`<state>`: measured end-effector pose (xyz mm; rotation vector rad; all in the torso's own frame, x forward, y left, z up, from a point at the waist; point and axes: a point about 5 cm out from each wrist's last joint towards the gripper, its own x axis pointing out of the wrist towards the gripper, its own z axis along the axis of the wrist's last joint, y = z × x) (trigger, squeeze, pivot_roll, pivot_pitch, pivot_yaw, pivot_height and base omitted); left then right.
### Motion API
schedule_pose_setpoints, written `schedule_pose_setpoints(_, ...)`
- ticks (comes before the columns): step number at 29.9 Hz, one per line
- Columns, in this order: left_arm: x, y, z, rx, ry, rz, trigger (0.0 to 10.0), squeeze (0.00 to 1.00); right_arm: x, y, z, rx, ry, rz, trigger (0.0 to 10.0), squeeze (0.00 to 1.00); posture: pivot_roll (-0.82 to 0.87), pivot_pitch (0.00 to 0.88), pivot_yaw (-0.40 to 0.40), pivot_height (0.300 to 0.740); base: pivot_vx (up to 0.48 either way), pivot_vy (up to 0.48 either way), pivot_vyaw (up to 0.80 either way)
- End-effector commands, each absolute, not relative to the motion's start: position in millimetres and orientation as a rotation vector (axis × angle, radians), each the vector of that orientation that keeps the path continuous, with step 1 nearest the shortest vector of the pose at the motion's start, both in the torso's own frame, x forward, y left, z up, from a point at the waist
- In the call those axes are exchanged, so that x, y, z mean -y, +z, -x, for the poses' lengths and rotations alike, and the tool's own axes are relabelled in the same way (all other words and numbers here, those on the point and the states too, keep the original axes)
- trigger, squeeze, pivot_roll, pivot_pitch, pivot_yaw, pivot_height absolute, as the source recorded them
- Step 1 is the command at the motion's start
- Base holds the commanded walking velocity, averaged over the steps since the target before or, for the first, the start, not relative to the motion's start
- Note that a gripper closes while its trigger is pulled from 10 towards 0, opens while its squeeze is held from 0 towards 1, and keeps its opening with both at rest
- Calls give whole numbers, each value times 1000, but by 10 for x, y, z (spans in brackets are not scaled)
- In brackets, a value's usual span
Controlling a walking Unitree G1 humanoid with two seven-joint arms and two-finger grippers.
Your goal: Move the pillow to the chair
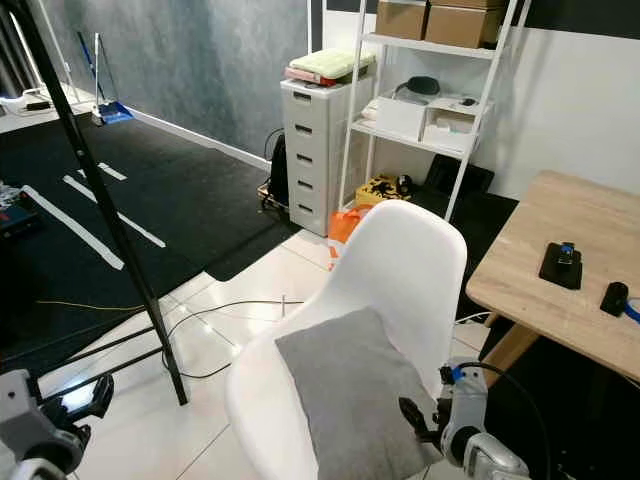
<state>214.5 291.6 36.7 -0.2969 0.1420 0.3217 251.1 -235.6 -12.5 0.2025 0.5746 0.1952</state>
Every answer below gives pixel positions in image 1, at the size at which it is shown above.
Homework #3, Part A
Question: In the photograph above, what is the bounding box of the grey square pillow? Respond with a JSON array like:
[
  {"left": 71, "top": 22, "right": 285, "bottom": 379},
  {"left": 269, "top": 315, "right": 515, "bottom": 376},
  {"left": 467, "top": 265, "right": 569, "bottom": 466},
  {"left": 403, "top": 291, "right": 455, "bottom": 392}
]
[{"left": 274, "top": 308, "right": 446, "bottom": 480}]

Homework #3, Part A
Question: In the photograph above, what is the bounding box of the white plastic shell chair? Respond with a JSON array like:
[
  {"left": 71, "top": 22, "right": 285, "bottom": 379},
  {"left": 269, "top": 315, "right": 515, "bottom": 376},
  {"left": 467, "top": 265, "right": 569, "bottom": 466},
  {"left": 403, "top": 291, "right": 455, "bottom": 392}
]
[{"left": 225, "top": 200, "right": 469, "bottom": 480}]

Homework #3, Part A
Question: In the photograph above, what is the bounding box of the dark tool case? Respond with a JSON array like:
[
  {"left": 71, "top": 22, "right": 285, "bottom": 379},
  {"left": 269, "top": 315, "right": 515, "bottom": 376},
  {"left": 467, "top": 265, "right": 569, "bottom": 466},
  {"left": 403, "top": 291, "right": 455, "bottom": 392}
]
[{"left": 0, "top": 186, "right": 46, "bottom": 241}]

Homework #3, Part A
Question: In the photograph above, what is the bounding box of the orange plastic bag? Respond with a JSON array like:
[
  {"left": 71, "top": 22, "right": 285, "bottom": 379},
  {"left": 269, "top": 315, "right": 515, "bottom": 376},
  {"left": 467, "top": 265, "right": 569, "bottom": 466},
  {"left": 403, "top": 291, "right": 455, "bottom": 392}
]
[{"left": 328, "top": 205, "right": 376, "bottom": 271}]

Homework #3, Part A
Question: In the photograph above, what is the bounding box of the flat black device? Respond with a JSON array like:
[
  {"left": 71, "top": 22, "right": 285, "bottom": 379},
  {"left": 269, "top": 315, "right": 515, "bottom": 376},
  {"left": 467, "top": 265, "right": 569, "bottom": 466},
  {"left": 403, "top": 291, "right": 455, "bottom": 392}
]
[{"left": 538, "top": 241, "right": 583, "bottom": 291}]

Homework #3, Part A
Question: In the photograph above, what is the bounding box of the black metal stand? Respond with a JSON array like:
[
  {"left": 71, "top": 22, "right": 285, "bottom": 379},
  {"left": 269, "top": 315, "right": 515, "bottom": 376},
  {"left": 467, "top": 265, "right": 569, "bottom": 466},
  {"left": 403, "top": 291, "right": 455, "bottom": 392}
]
[{"left": 0, "top": 0, "right": 191, "bottom": 408}]

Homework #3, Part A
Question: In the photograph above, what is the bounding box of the black floor carpet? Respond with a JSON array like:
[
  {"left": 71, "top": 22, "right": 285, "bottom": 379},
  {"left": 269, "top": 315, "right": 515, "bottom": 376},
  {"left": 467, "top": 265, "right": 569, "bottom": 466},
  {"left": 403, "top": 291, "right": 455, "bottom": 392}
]
[{"left": 0, "top": 110, "right": 526, "bottom": 376}]

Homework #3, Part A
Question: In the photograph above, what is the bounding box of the yellow printed box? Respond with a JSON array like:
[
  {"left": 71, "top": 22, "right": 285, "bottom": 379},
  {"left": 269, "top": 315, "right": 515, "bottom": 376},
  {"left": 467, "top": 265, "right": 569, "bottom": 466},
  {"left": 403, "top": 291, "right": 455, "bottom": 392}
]
[{"left": 355, "top": 173, "right": 411, "bottom": 209}]

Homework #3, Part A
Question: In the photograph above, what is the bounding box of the flat black panel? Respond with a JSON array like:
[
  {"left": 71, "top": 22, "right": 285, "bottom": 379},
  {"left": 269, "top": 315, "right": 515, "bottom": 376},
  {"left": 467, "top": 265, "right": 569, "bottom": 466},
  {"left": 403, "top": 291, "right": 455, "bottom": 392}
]
[{"left": 420, "top": 155, "right": 494, "bottom": 206}]

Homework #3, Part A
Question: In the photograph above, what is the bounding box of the light wooden table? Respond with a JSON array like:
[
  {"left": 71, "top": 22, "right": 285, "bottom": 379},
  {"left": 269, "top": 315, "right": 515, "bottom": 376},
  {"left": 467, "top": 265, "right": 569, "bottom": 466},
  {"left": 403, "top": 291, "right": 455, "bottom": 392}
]
[{"left": 465, "top": 170, "right": 640, "bottom": 386}]

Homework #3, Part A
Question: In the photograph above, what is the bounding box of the black bag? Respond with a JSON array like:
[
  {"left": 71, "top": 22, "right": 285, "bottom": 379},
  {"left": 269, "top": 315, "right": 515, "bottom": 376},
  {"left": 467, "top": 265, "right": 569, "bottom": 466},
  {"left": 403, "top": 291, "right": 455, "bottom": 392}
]
[{"left": 265, "top": 133, "right": 289, "bottom": 211}]

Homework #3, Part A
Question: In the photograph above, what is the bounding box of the white drawer cabinet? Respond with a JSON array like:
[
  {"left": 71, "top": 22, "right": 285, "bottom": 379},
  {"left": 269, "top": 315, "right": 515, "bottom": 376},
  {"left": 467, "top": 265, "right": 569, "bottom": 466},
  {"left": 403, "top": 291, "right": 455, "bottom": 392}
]
[{"left": 280, "top": 75, "right": 351, "bottom": 238}]

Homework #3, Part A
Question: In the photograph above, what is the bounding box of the white storage box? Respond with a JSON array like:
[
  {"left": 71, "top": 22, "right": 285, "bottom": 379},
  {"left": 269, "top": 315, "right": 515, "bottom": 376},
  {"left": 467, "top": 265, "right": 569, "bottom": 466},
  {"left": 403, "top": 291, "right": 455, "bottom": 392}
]
[
  {"left": 420, "top": 97, "right": 481, "bottom": 151},
  {"left": 370, "top": 95, "right": 426, "bottom": 141}
]

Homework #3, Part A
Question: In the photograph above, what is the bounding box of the black headset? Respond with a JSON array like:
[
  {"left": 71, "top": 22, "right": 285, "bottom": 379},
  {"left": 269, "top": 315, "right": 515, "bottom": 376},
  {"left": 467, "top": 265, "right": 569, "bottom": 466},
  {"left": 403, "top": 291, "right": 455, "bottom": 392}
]
[{"left": 395, "top": 76, "right": 441, "bottom": 101}]

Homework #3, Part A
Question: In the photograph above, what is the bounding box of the blue broom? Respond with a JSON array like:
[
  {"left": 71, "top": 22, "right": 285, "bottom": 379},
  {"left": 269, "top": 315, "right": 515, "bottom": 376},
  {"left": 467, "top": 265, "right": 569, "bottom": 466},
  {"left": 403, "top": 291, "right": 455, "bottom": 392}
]
[{"left": 75, "top": 30, "right": 103, "bottom": 103}]

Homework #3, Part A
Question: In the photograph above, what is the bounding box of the thin red book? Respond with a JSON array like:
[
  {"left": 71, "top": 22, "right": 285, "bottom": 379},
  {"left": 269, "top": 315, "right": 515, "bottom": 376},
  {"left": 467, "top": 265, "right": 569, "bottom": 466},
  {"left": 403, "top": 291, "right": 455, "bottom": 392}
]
[{"left": 284, "top": 66, "right": 336, "bottom": 88}]

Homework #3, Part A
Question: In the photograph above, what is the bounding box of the folded light green towel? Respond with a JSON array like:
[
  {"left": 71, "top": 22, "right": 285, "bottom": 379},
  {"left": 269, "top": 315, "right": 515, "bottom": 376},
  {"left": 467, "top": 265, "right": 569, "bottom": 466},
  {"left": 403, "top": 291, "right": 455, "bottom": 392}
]
[{"left": 290, "top": 48, "right": 376, "bottom": 81}]

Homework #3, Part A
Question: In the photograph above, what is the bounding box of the white ladder shelf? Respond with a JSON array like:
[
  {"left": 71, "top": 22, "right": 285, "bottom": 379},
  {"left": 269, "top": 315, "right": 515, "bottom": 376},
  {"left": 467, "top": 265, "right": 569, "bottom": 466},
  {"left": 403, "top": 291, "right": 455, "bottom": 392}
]
[{"left": 335, "top": 0, "right": 531, "bottom": 223}]

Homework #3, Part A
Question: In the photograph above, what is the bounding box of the large brown cardboard box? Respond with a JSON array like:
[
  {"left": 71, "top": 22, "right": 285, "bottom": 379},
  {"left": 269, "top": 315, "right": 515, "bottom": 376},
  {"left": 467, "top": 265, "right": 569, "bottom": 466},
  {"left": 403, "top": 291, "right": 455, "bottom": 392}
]
[{"left": 425, "top": 5, "right": 506, "bottom": 49}]

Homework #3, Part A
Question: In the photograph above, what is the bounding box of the small brown cardboard box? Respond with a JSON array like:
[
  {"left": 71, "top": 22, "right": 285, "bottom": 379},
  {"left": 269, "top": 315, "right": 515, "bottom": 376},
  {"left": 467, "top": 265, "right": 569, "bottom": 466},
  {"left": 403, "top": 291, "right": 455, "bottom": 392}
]
[{"left": 375, "top": 0, "right": 429, "bottom": 41}]

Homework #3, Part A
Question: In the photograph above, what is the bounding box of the flat brown cardboard box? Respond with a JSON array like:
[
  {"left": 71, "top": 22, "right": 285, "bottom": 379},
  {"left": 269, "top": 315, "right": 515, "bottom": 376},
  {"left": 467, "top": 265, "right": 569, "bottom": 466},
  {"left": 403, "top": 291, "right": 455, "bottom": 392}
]
[{"left": 428, "top": 0, "right": 511, "bottom": 11}]

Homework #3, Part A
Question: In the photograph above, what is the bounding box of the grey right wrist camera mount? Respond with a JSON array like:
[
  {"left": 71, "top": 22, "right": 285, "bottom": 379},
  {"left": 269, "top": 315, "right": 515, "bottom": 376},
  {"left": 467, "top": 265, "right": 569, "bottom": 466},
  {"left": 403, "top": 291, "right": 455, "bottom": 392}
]
[{"left": 438, "top": 357, "right": 491, "bottom": 456}]

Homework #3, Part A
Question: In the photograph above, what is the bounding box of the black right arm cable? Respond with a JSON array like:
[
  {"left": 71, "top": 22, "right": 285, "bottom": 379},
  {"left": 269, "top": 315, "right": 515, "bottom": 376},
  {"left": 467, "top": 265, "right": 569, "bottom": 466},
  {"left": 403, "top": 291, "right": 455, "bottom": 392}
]
[{"left": 455, "top": 360, "right": 553, "bottom": 480}]

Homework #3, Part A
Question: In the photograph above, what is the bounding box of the yellow floor cable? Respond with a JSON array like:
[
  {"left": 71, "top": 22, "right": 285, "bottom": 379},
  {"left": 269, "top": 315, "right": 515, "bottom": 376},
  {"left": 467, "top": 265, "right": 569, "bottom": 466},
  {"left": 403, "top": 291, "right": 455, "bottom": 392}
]
[{"left": 35, "top": 299, "right": 147, "bottom": 314}]

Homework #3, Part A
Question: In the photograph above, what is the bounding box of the grey floor cable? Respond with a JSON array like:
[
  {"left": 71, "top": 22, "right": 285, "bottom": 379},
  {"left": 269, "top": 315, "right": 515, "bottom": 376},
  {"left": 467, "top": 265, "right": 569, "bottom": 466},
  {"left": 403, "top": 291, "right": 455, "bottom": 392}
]
[{"left": 160, "top": 297, "right": 307, "bottom": 380}]

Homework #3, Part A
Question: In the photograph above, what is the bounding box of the small black blue-strapped object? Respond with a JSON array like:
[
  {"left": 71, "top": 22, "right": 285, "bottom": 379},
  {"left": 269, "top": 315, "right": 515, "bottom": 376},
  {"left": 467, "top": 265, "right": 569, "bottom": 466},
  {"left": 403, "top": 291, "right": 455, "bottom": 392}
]
[{"left": 600, "top": 282, "right": 640, "bottom": 321}]

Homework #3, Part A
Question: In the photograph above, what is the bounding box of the blue white-handled dustpan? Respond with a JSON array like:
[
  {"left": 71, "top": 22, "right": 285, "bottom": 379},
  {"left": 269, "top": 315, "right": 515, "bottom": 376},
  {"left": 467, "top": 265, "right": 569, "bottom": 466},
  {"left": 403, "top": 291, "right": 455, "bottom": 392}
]
[{"left": 94, "top": 33, "right": 135, "bottom": 127}]

